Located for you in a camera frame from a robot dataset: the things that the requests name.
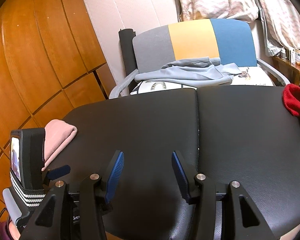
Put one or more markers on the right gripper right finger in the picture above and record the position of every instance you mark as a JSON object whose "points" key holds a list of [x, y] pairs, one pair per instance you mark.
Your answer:
{"points": [[241, 218]]}

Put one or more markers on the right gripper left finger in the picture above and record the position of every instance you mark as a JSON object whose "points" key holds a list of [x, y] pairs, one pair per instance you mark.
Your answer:
{"points": [[53, 218]]}

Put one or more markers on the person's left hand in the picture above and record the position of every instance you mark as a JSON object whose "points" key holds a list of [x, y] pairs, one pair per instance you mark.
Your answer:
{"points": [[14, 232]]}

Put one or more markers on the folded pink garment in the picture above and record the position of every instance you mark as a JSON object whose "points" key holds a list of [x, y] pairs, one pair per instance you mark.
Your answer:
{"points": [[58, 134]]}

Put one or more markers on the red knit garment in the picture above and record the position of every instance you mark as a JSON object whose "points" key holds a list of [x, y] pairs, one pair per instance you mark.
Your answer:
{"points": [[291, 99]]}

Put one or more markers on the light blue grey garment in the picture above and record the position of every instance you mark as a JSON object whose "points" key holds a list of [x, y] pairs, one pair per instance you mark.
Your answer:
{"points": [[199, 69]]}

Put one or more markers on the wooden side table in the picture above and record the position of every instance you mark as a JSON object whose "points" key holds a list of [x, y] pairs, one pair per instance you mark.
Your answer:
{"points": [[285, 62]]}

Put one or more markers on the black rolled mat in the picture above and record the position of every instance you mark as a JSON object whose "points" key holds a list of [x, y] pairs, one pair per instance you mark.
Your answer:
{"points": [[126, 43]]}

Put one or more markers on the grey yellow blue chair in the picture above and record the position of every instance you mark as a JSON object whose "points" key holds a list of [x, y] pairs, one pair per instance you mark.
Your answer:
{"points": [[229, 40]]}

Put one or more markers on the floral pink curtain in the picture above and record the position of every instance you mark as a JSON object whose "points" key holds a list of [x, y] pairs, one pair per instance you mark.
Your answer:
{"points": [[279, 18]]}

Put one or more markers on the wooden cabinet wall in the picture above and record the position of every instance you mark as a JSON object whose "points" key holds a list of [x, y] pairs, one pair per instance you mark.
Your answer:
{"points": [[50, 63]]}

